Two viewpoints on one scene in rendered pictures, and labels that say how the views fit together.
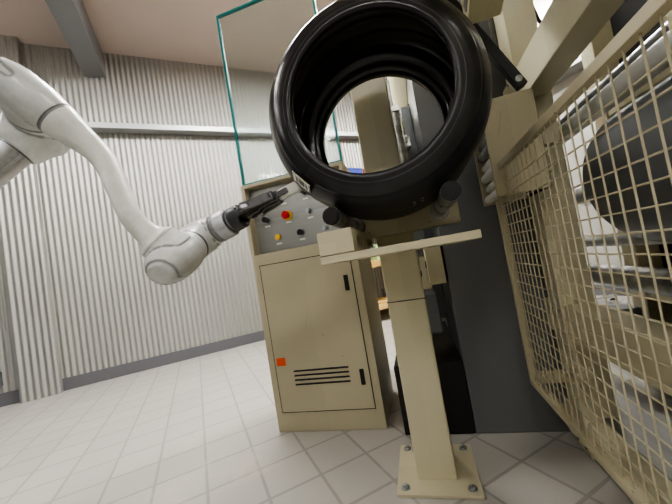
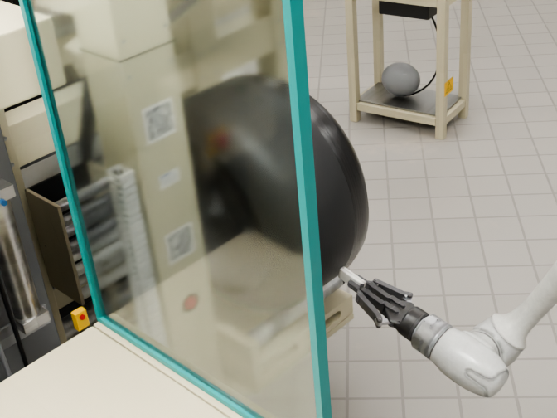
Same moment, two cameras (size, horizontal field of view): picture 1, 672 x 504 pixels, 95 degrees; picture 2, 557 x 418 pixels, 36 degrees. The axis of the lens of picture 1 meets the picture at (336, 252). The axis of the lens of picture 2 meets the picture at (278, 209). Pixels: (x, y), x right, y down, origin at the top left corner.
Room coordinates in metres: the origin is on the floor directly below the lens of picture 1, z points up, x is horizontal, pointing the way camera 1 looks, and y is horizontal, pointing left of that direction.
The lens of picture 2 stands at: (2.34, 0.84, 2.21)
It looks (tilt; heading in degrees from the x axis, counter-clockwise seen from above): 31 degrees down; 212
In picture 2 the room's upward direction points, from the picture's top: 6 degrees counter-clockwise
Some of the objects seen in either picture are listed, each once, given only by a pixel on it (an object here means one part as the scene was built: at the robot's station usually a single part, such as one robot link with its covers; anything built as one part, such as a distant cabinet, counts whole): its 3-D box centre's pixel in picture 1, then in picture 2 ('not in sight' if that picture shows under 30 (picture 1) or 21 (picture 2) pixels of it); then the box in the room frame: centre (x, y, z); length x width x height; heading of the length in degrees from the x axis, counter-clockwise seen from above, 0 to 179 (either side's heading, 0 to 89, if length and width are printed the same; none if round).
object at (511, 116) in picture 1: (505, 153); (85, 231); (1.00, -0.60, 1.05); 0.20 x 0.15 x 0.30; 166
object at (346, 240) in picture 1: (350, 244); (293, 332); (0.92, -0.05, 0.83); 0.36 x 0.09 x 0.06; 166
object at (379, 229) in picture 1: (397, 219); not in sight; (1.06, -0.23, 0.90); 0.40 x 0.03 x 0.10; 76
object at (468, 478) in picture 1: (436, 466); not in sight; (1.14, -0.23, 0.01); 0.27 x 0.27 x 0.02; 76
